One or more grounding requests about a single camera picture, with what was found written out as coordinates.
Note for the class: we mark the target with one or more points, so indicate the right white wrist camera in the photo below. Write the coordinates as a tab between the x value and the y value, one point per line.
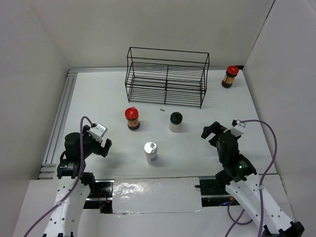
238	128

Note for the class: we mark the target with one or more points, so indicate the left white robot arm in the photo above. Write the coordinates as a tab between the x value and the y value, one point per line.
74	185

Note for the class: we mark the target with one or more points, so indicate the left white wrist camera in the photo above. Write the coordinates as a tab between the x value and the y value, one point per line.
98	132

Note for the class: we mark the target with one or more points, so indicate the black-cap white bottle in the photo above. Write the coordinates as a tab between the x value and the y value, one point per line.
175	122

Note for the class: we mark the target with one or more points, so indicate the red-lid sauce jar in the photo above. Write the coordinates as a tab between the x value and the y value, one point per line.
132	117
231	72

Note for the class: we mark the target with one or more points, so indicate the black wire rack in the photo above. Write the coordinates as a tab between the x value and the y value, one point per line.
166	77

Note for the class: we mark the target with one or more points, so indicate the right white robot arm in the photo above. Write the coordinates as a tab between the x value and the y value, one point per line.
240	179

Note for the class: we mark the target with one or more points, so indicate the white foil cover sheet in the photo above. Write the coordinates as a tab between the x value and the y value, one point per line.
156	195

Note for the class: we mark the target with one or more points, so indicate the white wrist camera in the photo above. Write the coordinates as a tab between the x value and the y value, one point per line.
98	132
238	128

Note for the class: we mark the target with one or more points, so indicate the silver-lid white shaker bottle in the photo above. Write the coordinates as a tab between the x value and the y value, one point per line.
151	152

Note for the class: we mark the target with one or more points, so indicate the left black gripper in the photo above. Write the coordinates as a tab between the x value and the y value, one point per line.
99	150

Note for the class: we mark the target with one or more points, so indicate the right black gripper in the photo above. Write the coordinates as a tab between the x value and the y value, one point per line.
214	128

